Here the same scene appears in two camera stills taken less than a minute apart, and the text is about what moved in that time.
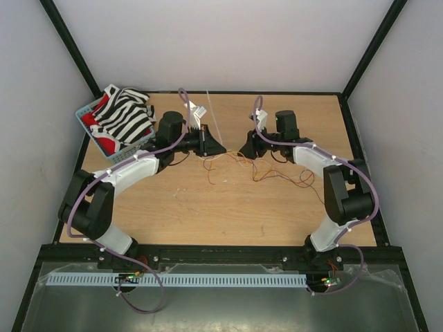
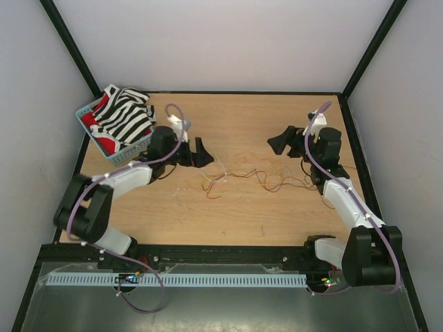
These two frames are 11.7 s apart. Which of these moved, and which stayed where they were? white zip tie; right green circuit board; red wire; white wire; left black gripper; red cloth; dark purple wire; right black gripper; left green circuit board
Moved: white wire; red wire; left black gripper; dark purple wire; right black gripper; white zip tie
Stayed: left green circuit board; right green circuit board; red cloth
